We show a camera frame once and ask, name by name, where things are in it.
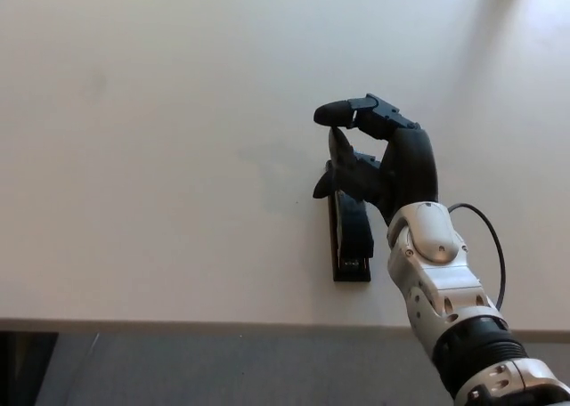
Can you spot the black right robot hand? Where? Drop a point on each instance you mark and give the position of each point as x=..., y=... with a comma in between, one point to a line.
x=407, y=165

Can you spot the black desk stapler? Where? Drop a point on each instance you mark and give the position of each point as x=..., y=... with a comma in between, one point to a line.
x=356, y=228

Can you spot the dark desk leg panel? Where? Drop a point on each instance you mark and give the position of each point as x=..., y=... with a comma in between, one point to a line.
x=22, y=370

